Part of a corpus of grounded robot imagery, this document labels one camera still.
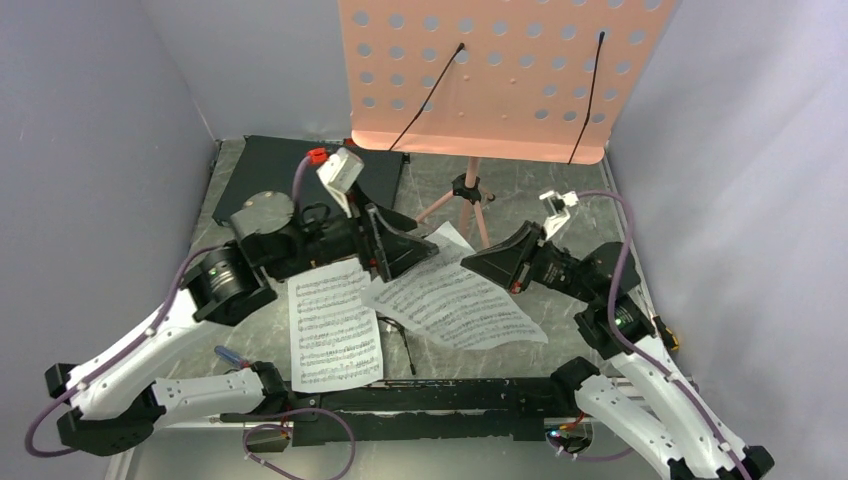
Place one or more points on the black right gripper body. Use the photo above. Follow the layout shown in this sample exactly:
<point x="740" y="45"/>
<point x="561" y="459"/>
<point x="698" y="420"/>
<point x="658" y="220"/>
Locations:
<point x="546" y="264"/>

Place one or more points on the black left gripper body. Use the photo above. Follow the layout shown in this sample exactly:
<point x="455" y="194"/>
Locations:
<point x="367" y="245"/>

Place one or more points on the pink perforated music stand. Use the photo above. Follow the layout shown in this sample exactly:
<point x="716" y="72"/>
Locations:
<point x="524" y="80"/>

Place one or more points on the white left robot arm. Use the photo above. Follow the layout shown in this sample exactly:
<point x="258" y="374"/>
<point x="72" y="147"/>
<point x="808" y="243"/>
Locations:
<point x="119" y="398"/>

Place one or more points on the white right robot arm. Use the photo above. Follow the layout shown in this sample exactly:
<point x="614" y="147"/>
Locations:
<point x="673" y="430"/>

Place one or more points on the printed sheet music page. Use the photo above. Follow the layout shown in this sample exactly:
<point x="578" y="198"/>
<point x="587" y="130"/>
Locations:
<point x="335" y="341"/>

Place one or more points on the black flat equipment box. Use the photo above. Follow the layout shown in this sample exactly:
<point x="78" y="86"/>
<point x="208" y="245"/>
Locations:
<point x="270" y="163"/>

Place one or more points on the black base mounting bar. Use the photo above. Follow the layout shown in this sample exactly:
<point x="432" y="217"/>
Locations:
<point x="521" y="409"/>

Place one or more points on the yellow black tool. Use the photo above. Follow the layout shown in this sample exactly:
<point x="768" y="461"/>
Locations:
<point x="668" y="337"/>

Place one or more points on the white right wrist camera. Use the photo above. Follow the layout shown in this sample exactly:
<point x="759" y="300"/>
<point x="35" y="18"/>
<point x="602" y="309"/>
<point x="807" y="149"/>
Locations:
<point x="557" y="206"/>

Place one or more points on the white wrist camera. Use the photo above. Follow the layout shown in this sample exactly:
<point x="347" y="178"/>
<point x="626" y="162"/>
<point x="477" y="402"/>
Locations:
<point x="557" y="206"/>
<point x="337" y="172"/>

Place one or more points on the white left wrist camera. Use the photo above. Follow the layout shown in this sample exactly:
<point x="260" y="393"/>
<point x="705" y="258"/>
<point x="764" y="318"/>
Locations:
<point x="337" y="172"/>

